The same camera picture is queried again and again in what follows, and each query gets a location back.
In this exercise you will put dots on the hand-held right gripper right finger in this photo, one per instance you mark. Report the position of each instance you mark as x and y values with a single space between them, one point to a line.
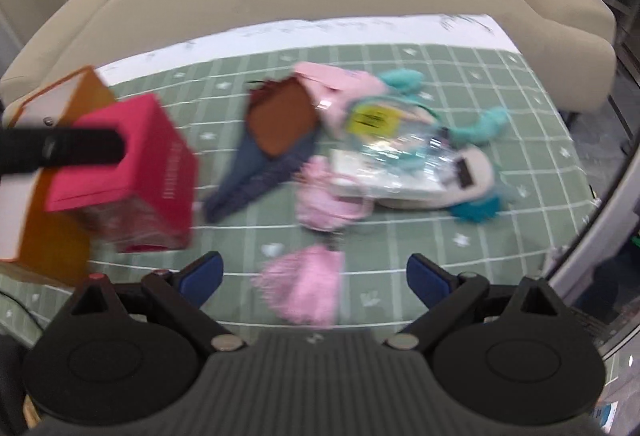
425 278

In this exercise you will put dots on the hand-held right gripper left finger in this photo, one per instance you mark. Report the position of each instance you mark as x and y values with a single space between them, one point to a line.
205 278

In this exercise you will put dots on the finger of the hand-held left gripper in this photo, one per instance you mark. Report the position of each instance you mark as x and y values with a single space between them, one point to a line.
75 148

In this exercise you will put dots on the pink cardboard box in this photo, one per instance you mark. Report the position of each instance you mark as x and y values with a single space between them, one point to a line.
150 156

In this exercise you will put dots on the orange paper bag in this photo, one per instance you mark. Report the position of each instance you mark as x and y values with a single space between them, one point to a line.
55 246

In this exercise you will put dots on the teal plush doll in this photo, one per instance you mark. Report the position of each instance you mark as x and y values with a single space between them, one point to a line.
480 126

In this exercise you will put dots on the white soft pouch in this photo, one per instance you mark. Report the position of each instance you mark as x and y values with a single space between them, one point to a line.
380 183

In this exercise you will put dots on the green checked tablecloth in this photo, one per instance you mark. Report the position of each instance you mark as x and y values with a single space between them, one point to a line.
450 241

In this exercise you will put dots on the pink fuzzy knit cloth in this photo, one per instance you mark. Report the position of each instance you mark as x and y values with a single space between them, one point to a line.
320 203
305 286

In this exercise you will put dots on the navy cloth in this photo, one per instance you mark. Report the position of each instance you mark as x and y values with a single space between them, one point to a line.
245 181

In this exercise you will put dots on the clear plastic bag yellow label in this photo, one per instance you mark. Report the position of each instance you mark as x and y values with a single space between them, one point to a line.
372 121

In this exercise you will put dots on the brown pouch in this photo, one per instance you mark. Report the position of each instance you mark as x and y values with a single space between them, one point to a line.
282 118

